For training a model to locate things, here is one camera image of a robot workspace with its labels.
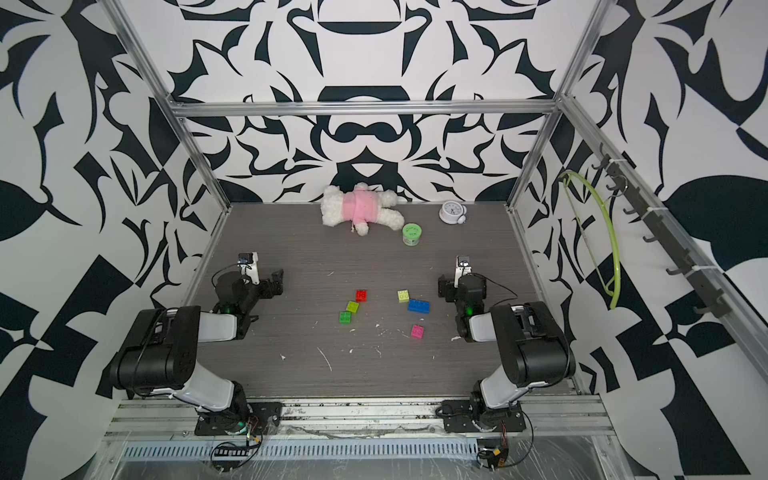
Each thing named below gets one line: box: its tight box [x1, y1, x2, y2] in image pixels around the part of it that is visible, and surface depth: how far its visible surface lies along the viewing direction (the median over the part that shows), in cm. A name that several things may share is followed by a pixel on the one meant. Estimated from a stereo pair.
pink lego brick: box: [411, 325, 425, 339], surface depth 89 cm
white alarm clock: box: [439, 201, 467, 224], surface depth 117 cm
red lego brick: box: [355, 290, 367, 303], surface depth 96 cm
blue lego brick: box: [407, 299, 431, 315], surface depth 94 cm
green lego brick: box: [339, 310, 353, 325], surface depth 91 cm
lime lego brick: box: [346, 301, 360, 315], surface depth 93 cm
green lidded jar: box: [402, 223, 422, 246], surface depth 108 cm
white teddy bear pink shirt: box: [320, 182, 405, 237], surface depth 111 cm
